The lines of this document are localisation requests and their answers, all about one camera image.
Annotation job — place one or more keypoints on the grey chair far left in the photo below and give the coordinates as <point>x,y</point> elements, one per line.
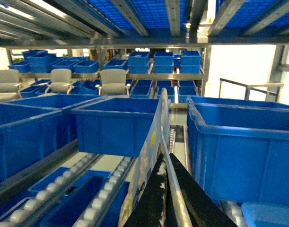
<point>10,86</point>

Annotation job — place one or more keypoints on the grey chair right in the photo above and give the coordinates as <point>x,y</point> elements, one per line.
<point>113,82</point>

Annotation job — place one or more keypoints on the white roller conveyor track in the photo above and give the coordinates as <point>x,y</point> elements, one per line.
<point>95,212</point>

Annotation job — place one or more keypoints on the large blue crate behind tray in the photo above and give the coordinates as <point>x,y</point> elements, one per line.
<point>240,153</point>

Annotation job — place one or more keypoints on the blue crate far left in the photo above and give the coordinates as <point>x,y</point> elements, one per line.
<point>27,135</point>

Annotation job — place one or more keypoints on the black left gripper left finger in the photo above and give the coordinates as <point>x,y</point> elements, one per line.
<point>150,211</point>

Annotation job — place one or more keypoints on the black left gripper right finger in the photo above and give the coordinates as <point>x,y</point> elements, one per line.
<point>201,209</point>

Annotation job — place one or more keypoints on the blue crate on left rollers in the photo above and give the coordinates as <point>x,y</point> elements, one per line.
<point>115,126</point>

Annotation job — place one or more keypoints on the flower gift bag light blue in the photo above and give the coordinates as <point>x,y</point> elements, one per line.
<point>156,143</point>

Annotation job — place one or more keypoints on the blue plastic tray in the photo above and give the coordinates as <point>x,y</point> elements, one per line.
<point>265,215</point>

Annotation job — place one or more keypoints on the grey chair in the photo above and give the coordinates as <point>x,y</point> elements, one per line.
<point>10,86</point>
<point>113,82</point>
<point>61,81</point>

